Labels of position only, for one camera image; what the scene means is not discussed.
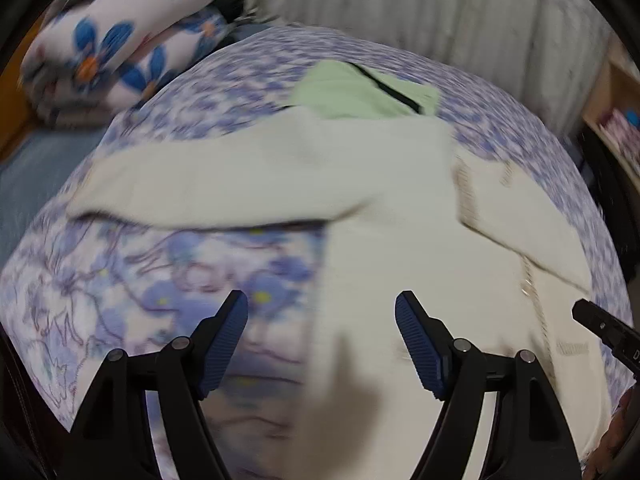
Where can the cream knit sweater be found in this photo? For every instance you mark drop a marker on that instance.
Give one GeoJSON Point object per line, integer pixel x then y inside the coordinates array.
{"type": "Point", "coordinates": [400, 200]}

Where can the person's right hand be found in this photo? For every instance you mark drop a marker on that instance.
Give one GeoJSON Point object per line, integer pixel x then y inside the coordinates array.
{"type": "Point", "coordinates": [607, 447]}

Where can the white curtain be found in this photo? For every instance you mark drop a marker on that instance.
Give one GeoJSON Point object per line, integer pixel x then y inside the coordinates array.
{"type": "Point", "coordinates": [450, 10]}

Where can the wooden shelf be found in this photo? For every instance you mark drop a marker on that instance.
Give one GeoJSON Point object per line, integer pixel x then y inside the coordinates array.
{"type": "Point", "coordinates": [607, 105]}

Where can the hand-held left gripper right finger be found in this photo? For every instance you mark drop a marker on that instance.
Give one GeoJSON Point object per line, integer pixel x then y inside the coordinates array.
{"type": "Point", "coordinates": [419, 345]}

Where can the wooden bed frame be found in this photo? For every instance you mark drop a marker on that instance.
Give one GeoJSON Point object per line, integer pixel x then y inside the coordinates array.
{"type": "Point", "coordinates": [12, 115]}

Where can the pink patterned box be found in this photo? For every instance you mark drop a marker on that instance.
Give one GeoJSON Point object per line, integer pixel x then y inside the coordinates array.
{"type": "Point", "coordinates": [622, 132]}

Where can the grey blue cloth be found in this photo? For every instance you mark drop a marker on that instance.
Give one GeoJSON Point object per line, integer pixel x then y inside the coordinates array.
{"type": "Point", "coordinates": [35, 185]}

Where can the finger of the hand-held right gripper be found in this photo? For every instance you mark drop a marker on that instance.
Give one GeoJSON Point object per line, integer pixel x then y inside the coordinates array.
{"type": "Point", "coordinates": [607, 330]}

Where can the folded white blue-flower blanket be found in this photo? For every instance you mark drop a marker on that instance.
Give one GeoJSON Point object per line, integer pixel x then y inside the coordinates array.
{"type": "Point", "coordinates": [100, 45]}

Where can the blue floral bed sheet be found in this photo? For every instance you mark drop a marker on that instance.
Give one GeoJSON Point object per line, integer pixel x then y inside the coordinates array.
{"type": "Point", "coordinates": [175, 270]}

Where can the light green garment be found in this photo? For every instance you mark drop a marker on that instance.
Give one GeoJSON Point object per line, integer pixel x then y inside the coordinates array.
{"type": "Point", "coordinates": [345, 90]}

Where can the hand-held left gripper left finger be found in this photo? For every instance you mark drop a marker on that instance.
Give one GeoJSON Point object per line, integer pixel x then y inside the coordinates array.
{"type": "Point", "coordinates": [225, 345]}

